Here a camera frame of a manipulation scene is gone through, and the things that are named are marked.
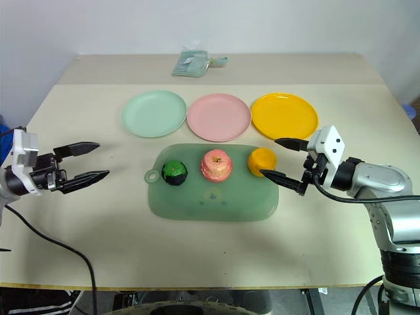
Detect orange fruit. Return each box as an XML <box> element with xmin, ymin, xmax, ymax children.
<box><xmin>247</xmin><ymin>148</ymin><xmax>278</xmax><ymax>179</ymax></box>

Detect blue object at edge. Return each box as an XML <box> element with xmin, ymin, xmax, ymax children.
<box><xmin>0</xmin><ymin>114</ymin><xmax>16</xmax><ymax>167</ymax></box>

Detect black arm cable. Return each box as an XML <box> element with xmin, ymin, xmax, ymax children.
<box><xmin>5</xmin><ymin>203</ymin><xmax>98</xmax><ymax>315</ymax></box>
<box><xmin>313</xmin><ymin>174</ymin><xmax>420</xmax><ymax>204</ymax></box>

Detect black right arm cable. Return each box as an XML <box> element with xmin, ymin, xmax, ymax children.
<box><xmin>313</xmin><ymin>174</ymin><xmax>420</xmax><ymax>204</ymax></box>

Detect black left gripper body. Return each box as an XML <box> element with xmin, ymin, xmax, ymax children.
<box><xmin>31</xmin><ymin>152</ymin><xmax>68</xmax><ymax>192</ymax></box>

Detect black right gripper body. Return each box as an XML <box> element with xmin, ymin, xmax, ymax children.
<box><xmin>301</xmin><ymin>150</ymin><xmax>329</xmax><ymax>197</ymax></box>

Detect mint green plate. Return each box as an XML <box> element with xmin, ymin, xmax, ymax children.
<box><xmin>121</xmin><ymin>89</ymin><xmax>188</xmax><ymax>138</ymax></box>

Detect pink red apple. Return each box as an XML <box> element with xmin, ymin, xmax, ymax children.
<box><xmin>199</xmin><ymin>148</ymin><xmax>234</xmax><ymax>182</ymax></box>

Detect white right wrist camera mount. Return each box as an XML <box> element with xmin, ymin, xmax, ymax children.
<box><xmin>306</xmin><ymin>125</ymin><xmax>347</xmax><ymax>187</ymax></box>

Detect black white striped object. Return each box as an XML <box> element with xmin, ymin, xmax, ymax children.
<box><xmin>0</xmin><ymin>287</ymin><xmax>78</xmax><ymax>315</ymax></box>

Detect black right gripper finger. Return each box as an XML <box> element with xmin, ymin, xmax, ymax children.
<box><xmin>261</xmin><ymin>169</ymin><xmax>307</xmax><ymax>196</ymax></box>
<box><xmin>274</xmin><ymin>138</ymin><xmax>310</xmax><ymax>153</ymax></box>

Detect pink plate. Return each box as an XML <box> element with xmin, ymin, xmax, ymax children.
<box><xmin>186</xmin><ymin>93</ymin><xmax>253</xmax><ymax>143</ymax></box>

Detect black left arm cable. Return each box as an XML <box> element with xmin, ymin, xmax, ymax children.
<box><xmin>5</xmin><ymin>203</ymin><xmax>98</xmax><ymax>315</ymax></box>

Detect packaged teal cloth bundle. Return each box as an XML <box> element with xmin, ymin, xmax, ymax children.
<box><xmin>171</xmin><ymin>49</ymin><xmax>230</xmax><ymax>78</ymax></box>

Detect green toy vegetable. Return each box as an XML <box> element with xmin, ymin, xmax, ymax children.
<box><xmin>161</xmin><ymin>159</ymin><xmax>188</xmax><ymax>188</ymax></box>

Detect yellow plate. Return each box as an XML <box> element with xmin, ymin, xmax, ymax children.
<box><xmin>251</xmin><ymin>93</ymin><xmax>320</xmax><ymax>141</ymax></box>

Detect translucent green cutting board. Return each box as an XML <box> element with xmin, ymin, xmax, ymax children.
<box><xmin>144</xmin><ymin>142</ymin><xmax>280</xmax><ymax>224</ymax></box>

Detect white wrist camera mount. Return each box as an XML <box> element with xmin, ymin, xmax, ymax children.
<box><xmin>306</xmin><ymin>125</ymin><xmax>347</xmax><ymax>187</ymax></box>
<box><xmin>4</xmin><ymin>128</ymin><xmax>43</xmax><ymax>196</ymax></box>

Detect grey metal table leg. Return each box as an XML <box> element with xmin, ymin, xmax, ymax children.
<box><xmin>300</xmin><ymin>287</ymin><xmax>326</xmax><ymax>315</ymax></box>

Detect blue white cap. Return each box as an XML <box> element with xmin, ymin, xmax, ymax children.
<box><xmin>402</xmin><ymin>103</ymin><xmax>419</xmax><ymax>124</ymax></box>

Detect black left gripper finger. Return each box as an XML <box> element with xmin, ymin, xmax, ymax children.
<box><xmin>53</xmin><ymin>142</ymin><xmax>100</xmax><ymax>161</ymax></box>
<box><xmin>57</xmin><ymin>170</ymin><xmax>110</xmax><ymax>195</ymax></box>

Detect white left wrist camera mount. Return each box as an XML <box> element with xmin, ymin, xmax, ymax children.
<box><xmin>4</xmin><ymin>128</ymin><xmax>43</xmax><ymax>196</ymax></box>

